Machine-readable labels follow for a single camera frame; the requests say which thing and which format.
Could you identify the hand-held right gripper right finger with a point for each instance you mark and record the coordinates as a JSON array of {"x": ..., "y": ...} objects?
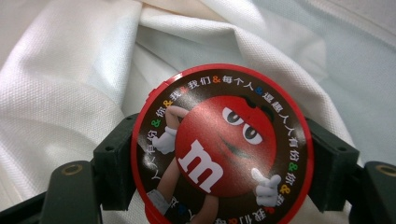
[{"x": 333, "y": 168}]

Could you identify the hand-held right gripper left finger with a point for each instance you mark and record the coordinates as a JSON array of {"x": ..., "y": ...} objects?
[{"x": 113, "y": 161}]

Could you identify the white tote bag coloured blobs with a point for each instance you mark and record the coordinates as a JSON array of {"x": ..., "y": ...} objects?
[{"x": 77, "y": 77}]

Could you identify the red round candy box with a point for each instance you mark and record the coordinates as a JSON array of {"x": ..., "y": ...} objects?
[{"x": 224, "y": 146}]

